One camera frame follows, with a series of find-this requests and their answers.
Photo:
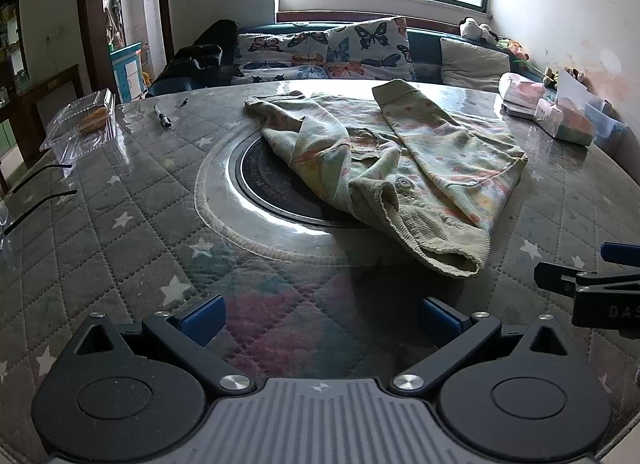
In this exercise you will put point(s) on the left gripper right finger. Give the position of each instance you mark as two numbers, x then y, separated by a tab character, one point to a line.
509	392

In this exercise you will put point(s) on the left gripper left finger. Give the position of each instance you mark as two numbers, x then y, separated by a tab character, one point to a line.
133	391

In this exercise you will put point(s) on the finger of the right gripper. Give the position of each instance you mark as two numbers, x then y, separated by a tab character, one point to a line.
568	282
620	253

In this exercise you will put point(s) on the green patterned child's shirt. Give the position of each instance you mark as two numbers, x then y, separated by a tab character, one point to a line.
433	181

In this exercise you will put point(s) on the clear plastic storage box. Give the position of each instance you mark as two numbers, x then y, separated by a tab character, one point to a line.
608	131

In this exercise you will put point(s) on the tissue box pack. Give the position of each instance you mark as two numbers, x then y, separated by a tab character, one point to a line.
564	118

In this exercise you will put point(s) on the pink white wipes pack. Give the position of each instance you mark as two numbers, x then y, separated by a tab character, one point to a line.
520	95

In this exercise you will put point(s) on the brown plush toys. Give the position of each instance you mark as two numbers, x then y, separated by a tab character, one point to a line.
551	77

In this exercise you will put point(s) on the round glass turntable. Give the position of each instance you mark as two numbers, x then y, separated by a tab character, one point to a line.
246	194

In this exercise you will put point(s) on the grey plain pillow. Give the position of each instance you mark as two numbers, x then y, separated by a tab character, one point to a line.
472	67

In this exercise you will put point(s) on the clear plastic food container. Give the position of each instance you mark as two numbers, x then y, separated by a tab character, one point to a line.
81	127

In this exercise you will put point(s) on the white plush toy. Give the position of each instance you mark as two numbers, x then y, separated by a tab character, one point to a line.
471	30

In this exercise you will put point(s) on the black marker pen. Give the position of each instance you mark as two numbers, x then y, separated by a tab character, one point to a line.
164	120

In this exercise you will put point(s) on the large butterfly pillow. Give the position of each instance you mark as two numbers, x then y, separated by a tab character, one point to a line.
376	49

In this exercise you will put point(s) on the blue children's cabinet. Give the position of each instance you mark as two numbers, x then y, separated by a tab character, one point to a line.
127	68

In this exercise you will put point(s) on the black bag on sofa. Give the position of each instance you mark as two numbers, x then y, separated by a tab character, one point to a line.
208	62

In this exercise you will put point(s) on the long butterfly cushion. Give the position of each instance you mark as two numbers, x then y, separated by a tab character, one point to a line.
277	57

